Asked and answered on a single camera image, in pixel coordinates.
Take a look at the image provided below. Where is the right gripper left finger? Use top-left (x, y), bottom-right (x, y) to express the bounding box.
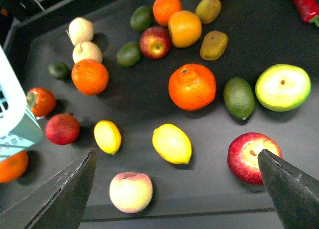
top-left (0, 149), bottom-right (97, 229)

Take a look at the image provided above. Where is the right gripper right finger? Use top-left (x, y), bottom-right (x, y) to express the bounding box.
top-left (258, 149), bottom-right (319, 229)

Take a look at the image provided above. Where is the light teal plastic basket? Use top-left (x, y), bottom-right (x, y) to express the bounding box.
top-left (0, 49), bottom-right (43, 161)

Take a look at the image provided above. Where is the yellow lemon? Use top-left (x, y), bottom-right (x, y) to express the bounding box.
top-left (94, 120), bottom-right (122, 155)
top-left (152, 123), bottom-right (192, 164)

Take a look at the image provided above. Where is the large orange front left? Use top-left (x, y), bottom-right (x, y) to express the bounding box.
top-left (0, 151), bottom-right (29, 183)

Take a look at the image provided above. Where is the large orange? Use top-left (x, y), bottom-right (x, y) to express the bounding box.
top-left (168, 63), bottom-right (216, 111)
top-left (0, 151), bottom-right (29, 183)

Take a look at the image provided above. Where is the red yellow apple front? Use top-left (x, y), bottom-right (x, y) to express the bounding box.
top-left (227, 132), bottom-right (283, 185)

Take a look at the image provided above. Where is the pale peach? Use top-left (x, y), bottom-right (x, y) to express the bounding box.
top-left (109, 172), bottom-right (153, 214)

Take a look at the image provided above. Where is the red pomegranate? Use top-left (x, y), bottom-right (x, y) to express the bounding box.
top-left (45, 114), bottom-right (80, 145)

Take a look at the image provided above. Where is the orange persimmon with leaf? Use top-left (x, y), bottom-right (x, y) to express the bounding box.
top-left (26, 87), bottom-right (57, 117)

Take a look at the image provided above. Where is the bright green apple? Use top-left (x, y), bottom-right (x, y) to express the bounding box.
top-left (255, 64), bottom-right (312, 112)

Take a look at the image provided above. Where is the green avocado right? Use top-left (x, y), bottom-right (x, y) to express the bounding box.
top-left (223, 77), bottom-right (255, 120)

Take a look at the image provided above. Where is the large orange mandarin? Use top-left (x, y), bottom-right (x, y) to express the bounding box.
top-left (71, 59), bottom-right (109, 96)

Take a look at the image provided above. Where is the dark green avocado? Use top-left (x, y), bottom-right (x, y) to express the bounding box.
top-left (48, 61), bottom-right (70, 80)

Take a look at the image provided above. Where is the large orange centre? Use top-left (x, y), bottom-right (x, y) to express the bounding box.
top-left (168, 63), bottom-right (216, 111)

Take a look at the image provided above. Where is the white apple pear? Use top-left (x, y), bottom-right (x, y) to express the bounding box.
top-left (72, 41), bottom-right (103, 63)

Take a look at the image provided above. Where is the green lime lower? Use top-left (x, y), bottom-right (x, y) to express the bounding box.
top-left (117, 41), bottom-right (143, 67)

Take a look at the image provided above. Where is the green lime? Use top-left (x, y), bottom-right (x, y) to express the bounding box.
top-left (117, 41), bottom-right (143, 67)
top-left (130, 5), bottom-right (154, 32)

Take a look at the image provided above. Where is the brown kiwi lower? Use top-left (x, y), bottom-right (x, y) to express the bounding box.
top-left (199, 31), bottom-right (228, 61)

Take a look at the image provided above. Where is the brown kiwi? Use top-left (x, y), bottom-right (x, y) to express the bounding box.
top-left (195, 0), bottom-right (221, 24)
top-left (199, 31), bottom-right (228, 61)

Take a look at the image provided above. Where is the white pear with stem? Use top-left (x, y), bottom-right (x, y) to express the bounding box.
top-left (66, 17), bottom-right (94, 46)

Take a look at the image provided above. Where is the red apple middle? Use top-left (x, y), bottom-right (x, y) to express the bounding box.
top-left (140, 26), bottom-right (172, 60)

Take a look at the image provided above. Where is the red chili pepper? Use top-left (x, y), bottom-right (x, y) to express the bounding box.
top-left (292, 0), bottom-right (319, 27)

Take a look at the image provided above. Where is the yellow orange pear apple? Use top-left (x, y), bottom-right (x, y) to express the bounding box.
top-left (168, 10), bottom-right (202, 48)

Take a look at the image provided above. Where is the green lime upper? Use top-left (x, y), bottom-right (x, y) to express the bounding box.
top-left (130, 5), bottom-right (154, 32)

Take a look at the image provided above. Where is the brown kiwi upper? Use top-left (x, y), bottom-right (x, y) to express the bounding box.
top-left (195, 0), bottom-right (221, 24)

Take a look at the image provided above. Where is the orange tangerine back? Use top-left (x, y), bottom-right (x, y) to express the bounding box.
top-left (153, 0), bottom-right (182, 26)

